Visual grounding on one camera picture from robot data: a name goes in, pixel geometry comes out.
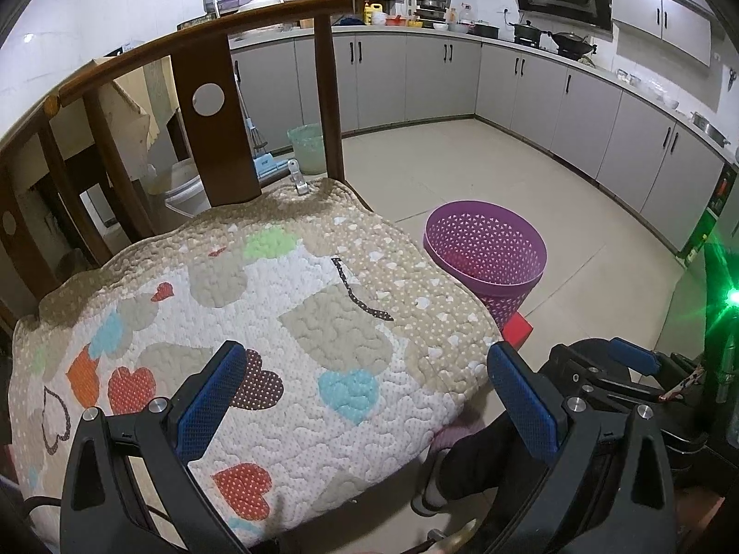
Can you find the white lidded bucket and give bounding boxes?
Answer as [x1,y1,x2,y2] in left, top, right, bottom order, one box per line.
[164,162,212,219]

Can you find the dark wooden chair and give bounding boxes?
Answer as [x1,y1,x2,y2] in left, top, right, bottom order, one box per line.
[0,115,116,330]
[45,0,370,278]

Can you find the red box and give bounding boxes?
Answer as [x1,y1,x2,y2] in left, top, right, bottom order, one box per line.
[501,312,533,350]

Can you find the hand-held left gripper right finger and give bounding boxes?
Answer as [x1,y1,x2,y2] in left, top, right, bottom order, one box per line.
[488,342,676,554]

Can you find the grey wall cabinets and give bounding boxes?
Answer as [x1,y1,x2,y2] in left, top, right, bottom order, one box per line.
[453,0,717,67]

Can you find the green lined bin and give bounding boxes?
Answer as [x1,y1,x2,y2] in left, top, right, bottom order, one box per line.
[287,124,324,175]

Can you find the quilted heart pattern cushion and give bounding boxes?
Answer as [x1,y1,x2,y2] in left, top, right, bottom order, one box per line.
[8,178,504,549]

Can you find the grey kitchen cabinets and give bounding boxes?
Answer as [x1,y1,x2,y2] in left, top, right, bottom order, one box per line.
[231,31,728,255]

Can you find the beige cardboard panel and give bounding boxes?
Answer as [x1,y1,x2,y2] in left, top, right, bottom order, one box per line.
[86,58,194,186]

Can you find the blue sponge mop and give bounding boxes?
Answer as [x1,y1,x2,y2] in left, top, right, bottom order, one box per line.
[232,60,290,181]

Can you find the purple plastic basket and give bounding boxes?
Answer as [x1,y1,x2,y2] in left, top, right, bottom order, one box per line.
[423,200,548,330]

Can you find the dish rack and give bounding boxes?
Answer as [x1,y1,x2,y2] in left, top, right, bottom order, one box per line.
[404,0,457,27]

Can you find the person's leg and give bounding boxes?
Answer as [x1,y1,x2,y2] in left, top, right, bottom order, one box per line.
[412,415,523,519]

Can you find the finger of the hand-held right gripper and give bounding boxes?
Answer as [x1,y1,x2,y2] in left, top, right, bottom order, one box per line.
[548,344,659,410]
[609,337,662,376]

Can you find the steel pot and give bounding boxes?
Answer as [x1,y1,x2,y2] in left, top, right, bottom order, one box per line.
[690,112,728,140]

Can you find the black wok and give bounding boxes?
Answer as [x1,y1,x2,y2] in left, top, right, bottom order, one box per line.
[548,29,595,57]

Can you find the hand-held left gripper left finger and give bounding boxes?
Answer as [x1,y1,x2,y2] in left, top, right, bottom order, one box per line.
[61,340,249,554]

